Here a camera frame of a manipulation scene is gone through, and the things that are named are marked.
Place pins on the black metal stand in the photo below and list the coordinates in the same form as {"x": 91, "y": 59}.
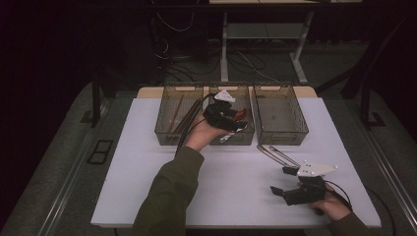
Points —
{"x": 96, "y": 98}
{"x": 364, "y": 108}

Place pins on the brown wooden spoon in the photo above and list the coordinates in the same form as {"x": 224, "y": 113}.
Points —
{"x": 241, "y": 113}

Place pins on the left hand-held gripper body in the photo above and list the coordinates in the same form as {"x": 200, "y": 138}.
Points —
{"x": 218, "y": 114}

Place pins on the white ceramic spoon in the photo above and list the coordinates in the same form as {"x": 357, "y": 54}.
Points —
{"x": 226, "y": 137}

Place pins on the person's left hand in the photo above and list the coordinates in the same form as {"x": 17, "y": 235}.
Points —
{"x": 201, "y": 134}

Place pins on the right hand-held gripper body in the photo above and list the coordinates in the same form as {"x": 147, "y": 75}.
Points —
{"x": 306, "y": 194}

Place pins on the white metal desk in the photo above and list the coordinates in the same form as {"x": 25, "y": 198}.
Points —
{"x": 224, "y": 49}

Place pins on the clear grey plastic bin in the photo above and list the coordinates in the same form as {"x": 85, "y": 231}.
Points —
{"x": 164, "y": 131}
{"x": 278, "y": 114}
{"x": 244, "y": 98}

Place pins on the person's right hand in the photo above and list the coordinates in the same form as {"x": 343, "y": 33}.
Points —
{"x": 332, "y": 207}

